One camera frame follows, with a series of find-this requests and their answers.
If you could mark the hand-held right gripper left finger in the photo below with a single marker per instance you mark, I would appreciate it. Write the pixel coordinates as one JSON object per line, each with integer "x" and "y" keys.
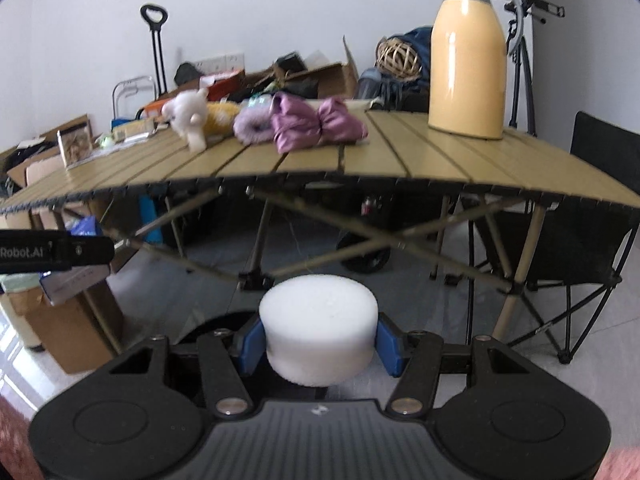
{"x": 250, "y": 347}

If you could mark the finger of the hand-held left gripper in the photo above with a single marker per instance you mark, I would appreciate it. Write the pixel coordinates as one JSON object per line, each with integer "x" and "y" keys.
{"x": 85, "y": 251}

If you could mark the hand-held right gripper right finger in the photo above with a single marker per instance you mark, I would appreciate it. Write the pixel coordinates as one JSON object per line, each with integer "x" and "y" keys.
{"x": 390, "y": 347}

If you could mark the black round bin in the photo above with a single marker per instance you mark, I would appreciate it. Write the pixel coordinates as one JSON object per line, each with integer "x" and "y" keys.
{"x": 235, "y": 317}

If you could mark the white foam cylinder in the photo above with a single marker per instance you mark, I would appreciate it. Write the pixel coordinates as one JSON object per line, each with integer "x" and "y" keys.
{"x": 317, "y": 325}

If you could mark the white and yellow plush toy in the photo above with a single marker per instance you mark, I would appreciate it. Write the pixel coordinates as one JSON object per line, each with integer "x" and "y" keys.
{"x": 192, "y": 112}

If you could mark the lavender fuzzy cloth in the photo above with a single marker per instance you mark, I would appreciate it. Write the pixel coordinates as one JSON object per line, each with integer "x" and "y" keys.
{"x": 252, "y": 125}

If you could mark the iridescent plastic bag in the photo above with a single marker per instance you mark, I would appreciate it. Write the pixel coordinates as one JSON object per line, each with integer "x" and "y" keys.
{"x": 257, "y": 102}

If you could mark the blue panel under table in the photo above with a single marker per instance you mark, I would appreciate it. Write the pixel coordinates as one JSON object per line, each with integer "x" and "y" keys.
{"x": 150, "y": 220}

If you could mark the cardboard box with liner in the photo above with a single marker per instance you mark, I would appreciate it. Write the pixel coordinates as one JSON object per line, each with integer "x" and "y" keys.
{"x": 75, "y": 335}

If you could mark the pile of open cardboard boxes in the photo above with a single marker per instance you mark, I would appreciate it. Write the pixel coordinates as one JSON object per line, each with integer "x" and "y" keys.
{"x": 35, "y": 160}

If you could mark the tan paper packet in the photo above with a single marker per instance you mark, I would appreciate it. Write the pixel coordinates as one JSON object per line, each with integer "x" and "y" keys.
{"x": 132, "y": 130}

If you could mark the white folding step stool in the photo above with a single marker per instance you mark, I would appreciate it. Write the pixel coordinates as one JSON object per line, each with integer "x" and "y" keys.
{"x": 131, "y": 92}

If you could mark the folding slatted camping table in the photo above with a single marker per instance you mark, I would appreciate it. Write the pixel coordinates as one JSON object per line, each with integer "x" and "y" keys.
{"x": 425, "y": 160}

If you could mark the small black bag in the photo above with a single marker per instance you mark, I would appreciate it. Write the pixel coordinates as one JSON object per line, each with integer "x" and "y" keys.
{"x": 187, "y": 74}

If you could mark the orange shoebox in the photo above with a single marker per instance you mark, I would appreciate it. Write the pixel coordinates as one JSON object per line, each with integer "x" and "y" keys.
{"x": 225, "y": 84}

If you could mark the pink satin cloth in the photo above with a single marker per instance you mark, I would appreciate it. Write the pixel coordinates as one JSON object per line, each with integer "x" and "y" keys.
{"x": 310, "y": 122}

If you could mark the black folding chair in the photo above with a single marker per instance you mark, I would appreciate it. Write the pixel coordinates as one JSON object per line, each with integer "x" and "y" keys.
{"x": 600, "y": 210}

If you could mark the grey water bottle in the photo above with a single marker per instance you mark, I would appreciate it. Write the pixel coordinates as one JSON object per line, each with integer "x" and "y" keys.
{"x": 368, "y": 84}

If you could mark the open cardboard box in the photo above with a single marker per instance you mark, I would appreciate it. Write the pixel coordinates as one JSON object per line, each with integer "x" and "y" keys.
{"x": 330, "y": 82}

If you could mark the yellow thermos jug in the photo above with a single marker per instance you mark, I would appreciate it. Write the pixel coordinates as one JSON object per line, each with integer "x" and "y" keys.
{"x": 467, "y": 70}

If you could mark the dark blue backpack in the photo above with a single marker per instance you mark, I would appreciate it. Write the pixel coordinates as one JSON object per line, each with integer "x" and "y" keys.
{"x": 417, "y": 60}

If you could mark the woven rattan ball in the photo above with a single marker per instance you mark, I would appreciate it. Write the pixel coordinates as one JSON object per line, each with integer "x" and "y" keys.
{"x": 397, "y": 57}

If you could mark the white wall sockets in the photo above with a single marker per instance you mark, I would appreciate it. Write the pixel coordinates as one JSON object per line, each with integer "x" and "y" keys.
{"x": 220, "y": 61}

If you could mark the black camera tripod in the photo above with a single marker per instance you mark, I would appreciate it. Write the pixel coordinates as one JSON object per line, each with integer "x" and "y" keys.
{"x": 525, "y": 70}

